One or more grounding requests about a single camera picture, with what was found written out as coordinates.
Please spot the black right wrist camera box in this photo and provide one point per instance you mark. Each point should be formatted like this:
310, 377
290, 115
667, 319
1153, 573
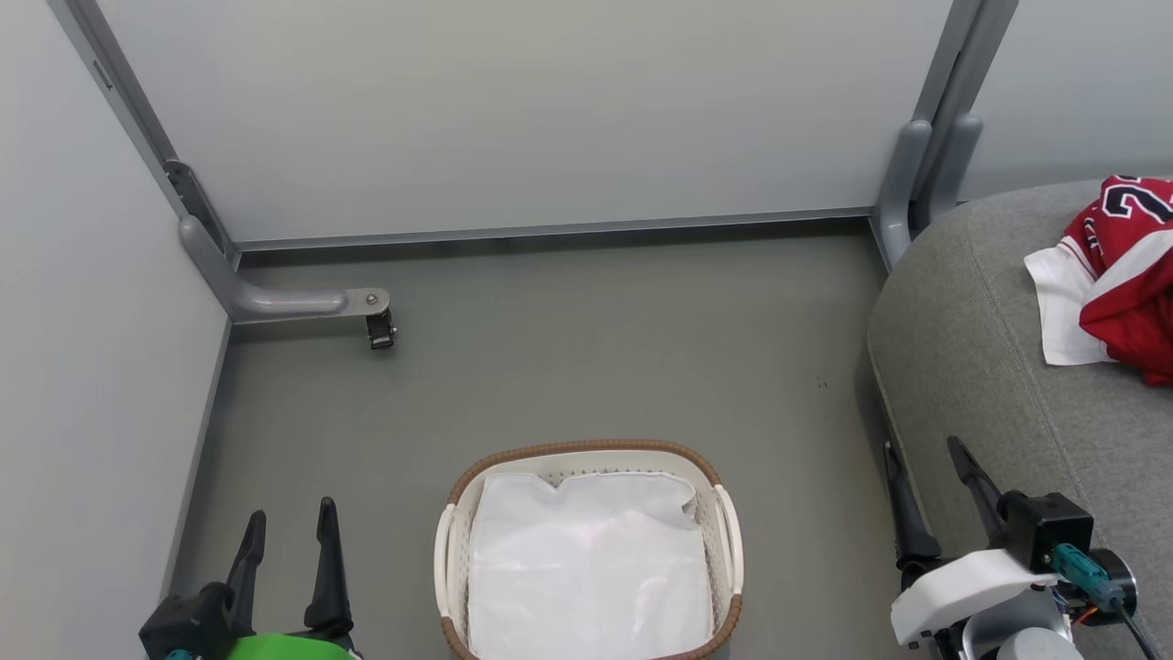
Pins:
1045, 522

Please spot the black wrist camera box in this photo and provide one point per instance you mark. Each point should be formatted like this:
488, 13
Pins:
1045, 522
197, 623

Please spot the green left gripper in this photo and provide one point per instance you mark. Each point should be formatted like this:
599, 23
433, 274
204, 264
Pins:
293, 648

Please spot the red and white jersey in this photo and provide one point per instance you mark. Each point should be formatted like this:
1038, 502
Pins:
1136, 302

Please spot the grey partition bottom rail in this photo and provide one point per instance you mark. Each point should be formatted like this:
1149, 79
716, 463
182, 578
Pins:
550, 229

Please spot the small black castor wheel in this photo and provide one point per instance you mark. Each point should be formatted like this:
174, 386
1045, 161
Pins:
381, 330

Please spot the white basket liner sheet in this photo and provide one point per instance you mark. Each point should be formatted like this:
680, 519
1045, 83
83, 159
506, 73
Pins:
586, 568

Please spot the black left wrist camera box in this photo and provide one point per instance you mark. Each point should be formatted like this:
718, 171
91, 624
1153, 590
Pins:
197, 623

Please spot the white laundry basket brown rim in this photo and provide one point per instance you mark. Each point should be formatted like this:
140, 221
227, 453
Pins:
449, 568

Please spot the grey fabric sofa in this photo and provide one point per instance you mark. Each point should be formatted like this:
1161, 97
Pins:
990, 367

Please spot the grey partition frame leg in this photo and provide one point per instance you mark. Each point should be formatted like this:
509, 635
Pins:
903, 183
275, 302
958, 156

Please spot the black cylindrical right gripper motor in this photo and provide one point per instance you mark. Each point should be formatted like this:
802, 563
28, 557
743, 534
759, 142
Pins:
1123, 573

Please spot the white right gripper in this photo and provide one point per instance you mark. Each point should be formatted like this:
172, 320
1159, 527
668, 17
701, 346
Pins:
971, 587

